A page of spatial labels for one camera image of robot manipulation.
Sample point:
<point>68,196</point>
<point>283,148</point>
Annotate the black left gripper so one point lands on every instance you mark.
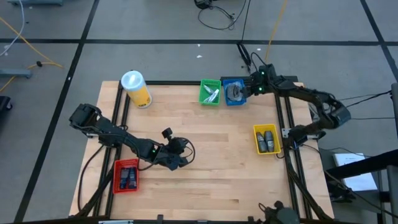
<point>174,149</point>

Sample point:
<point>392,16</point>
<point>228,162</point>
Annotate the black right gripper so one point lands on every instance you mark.
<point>264,81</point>

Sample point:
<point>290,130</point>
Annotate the black brush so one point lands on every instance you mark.
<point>233,91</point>

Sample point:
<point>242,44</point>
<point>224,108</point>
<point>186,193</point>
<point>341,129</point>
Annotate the small white toothpaste tube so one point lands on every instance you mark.
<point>210,99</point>
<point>215,94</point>
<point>209,89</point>

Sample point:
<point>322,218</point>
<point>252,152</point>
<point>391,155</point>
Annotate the black travel tube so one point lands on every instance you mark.
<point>133,179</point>
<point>124,179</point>

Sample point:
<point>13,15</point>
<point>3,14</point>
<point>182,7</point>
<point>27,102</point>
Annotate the grey travel deodorant bottle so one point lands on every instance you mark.
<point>269,141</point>
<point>261,143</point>

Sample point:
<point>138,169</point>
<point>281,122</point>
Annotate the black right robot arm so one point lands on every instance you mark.
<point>311,95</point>

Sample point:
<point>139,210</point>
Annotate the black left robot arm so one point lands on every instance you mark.
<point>105,132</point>

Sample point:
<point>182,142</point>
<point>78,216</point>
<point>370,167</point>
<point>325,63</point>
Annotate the blue plastic basket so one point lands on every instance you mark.
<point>233,103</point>

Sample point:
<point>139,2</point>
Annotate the green plastic basket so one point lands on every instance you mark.
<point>206,82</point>

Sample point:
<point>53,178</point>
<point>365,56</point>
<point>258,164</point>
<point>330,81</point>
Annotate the yellow plastic basket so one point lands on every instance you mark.
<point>264,128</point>

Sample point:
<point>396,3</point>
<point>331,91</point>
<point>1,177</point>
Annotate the red plastic basket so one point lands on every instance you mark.
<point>116,174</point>

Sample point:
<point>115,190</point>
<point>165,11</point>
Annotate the yellow canister with white lid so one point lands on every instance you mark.
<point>138,93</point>

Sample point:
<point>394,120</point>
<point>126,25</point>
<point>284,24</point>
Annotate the black floor device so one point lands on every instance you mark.
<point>203,3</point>

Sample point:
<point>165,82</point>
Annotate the black metal beam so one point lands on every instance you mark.
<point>367,161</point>

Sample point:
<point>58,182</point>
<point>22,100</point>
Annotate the white paper stack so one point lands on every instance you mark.
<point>362,183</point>

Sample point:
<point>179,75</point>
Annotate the small black plug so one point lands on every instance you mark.
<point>39,64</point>

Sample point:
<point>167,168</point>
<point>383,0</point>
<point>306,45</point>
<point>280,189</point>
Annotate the black cart wheel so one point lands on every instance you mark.
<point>3,104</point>

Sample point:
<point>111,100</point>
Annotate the grey floor bar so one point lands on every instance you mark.
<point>15,73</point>

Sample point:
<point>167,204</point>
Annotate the black aluminium table frame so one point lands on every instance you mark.
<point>174,82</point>

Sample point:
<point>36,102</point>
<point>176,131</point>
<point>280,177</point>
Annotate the grey metal post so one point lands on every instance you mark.
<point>395,109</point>

